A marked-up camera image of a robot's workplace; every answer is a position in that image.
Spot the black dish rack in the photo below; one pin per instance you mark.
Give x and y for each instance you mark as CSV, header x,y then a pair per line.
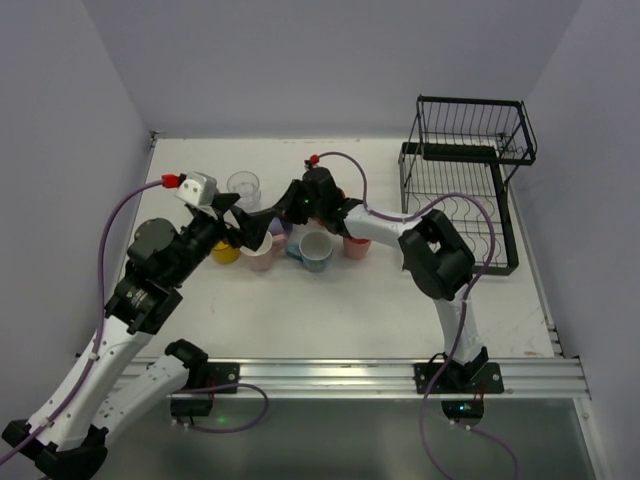
x,y
465,152

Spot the aluminium mounting rail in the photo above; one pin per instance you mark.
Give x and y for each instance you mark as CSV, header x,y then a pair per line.
x,y
537,378

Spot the pink ceramic mug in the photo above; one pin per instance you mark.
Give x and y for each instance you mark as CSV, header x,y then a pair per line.
x,y
263,257

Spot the left control box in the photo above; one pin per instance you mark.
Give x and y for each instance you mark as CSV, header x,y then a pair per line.
x,y
186,410

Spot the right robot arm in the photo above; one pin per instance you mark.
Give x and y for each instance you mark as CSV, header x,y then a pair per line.
x,y
434,253

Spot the lavender cup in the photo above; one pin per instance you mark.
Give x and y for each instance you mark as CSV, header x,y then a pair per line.
x,y
280,227

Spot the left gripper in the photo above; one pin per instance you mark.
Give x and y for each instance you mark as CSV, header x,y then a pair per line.
x,y
226,218

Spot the clear glass rack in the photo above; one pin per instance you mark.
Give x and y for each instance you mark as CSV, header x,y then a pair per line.
x,y
247,185

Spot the pink tumbler cup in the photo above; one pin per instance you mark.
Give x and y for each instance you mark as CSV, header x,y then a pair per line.
x,y
356,249

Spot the yellow mug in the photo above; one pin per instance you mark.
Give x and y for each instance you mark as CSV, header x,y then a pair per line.
x,y
225,254

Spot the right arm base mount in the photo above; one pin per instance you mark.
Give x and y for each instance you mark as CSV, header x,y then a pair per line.
x,y
476,377

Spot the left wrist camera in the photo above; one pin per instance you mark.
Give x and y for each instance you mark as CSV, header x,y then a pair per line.
x,y
197,189

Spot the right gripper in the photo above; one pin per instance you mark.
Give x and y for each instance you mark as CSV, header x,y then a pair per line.
x,y
295,201

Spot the right control box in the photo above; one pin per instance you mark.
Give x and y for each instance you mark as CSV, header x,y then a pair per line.
x,y
465,412

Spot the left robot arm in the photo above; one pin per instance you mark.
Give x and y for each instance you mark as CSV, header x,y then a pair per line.
x,y
69,436

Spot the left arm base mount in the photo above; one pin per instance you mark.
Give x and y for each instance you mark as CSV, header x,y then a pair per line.
x,y
222,374

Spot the blue mug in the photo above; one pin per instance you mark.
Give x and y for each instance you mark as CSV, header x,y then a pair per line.
x,y
314,250

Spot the control box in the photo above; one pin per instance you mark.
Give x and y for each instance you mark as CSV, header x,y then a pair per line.
x,y
465,412
186,410

